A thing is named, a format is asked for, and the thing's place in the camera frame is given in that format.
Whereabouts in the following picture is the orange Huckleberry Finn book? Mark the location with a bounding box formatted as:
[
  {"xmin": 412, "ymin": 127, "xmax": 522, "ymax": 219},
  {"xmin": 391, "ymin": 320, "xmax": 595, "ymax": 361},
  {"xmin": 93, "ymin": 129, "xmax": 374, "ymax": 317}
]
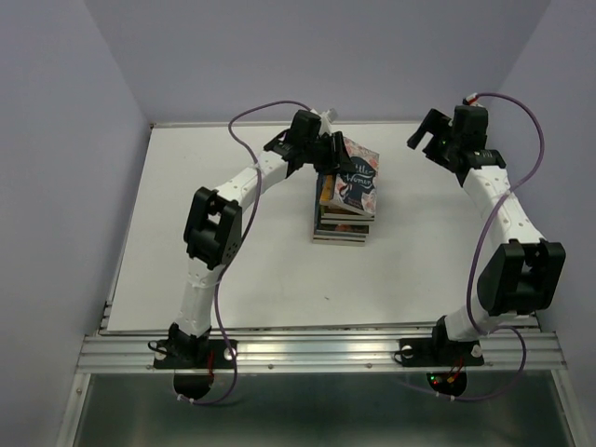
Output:
[{"xmin": 319, "ymin": 174, "xmax": 336, "ymax": 206}]

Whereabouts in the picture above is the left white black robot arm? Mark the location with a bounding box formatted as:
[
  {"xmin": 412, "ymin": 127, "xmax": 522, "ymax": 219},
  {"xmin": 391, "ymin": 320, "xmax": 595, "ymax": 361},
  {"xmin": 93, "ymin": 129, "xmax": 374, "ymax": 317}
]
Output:
[{"xmin": 153, "ymin": 109, "xmax": 355, "ymax": 369}]

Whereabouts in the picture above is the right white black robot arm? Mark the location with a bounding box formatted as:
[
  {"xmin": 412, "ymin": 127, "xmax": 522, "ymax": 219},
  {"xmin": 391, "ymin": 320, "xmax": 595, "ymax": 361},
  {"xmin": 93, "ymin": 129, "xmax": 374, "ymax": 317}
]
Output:
[{"xmin": 399, "ymin": 105, "xmax": 566, "ymax": 367}]

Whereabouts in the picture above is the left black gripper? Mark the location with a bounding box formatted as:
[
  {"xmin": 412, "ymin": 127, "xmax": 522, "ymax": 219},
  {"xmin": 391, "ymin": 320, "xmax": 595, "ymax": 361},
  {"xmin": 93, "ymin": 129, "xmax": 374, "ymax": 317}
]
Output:
[{"xmin": 302, "ymin": 130, "xmax": 356, "ymax": 175}]

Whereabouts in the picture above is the white table board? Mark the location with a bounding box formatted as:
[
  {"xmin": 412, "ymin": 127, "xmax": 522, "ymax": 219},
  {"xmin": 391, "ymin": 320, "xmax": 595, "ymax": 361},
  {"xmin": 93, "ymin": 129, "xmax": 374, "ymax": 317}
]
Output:
[{"xmin": 107, "ymin": 124, "xmax": 483, "ymax": 332}]

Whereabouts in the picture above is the Tale of Two Cities book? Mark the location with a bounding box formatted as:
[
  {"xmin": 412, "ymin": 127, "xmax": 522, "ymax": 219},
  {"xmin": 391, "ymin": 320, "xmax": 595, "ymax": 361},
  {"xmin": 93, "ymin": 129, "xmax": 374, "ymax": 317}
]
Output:
[{"xmin": 316, "ymin": 224, "xmax": 369, "ymax": 235}]

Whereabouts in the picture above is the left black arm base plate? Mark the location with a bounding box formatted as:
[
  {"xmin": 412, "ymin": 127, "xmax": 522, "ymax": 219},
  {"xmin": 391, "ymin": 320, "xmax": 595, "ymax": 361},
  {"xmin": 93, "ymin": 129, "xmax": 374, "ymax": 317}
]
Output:
[{"xmin": 153, "ymin": 339, "xmax": 234, "ymax": 371}]

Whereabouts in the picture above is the floral cover white book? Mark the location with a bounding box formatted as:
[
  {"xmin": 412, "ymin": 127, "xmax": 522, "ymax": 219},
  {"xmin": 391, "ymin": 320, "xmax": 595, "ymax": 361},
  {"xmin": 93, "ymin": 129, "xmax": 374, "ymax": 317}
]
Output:
[{"xmin": 329, "ymin": 137, "xmax": 380, "ymax": 218}]

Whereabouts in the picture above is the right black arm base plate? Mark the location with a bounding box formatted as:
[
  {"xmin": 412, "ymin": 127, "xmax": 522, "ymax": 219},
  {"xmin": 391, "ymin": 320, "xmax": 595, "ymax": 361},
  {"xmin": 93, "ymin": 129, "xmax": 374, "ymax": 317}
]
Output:
[{"xmin": 394, "ymin": 337, "xmax": 484, "ymax": 368}]

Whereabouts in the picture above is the aluminium front rail frame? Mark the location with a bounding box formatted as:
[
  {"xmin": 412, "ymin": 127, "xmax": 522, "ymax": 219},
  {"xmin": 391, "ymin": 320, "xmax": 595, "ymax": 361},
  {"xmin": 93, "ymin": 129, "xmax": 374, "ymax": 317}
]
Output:
[{"xmin": 55, "ymin": 121, "xmax": 588, "ymax": 447}]

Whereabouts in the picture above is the dark red orange book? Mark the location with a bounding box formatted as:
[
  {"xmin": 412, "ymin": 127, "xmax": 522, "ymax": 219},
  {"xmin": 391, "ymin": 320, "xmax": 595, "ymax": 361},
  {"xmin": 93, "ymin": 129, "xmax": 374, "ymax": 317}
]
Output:
[{"xmin": 315, "ymin": 176, "xmax": 374, "ymax": 224}]

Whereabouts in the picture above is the Three Days to See book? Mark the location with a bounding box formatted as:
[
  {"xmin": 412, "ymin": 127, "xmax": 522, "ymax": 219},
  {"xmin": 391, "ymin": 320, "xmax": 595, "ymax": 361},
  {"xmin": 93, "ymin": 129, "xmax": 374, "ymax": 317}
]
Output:
[{"xmin": 313, "ymin": 231, "xmax": 369, "ymax": 238}]

